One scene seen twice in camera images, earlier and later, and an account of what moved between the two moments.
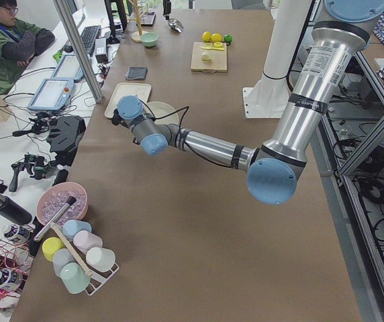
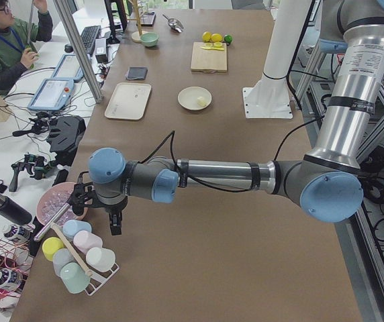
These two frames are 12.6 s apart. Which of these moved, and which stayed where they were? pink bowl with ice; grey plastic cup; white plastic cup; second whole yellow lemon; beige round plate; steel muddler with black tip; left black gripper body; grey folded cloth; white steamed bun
Moved: beige round plate; left black gripper body; white steamed bun
Stayed: white plastic cup; grey plastic cup; pink bowl with ice; grey folded cloth; second whole yellow lemon; steel muddler with black tip
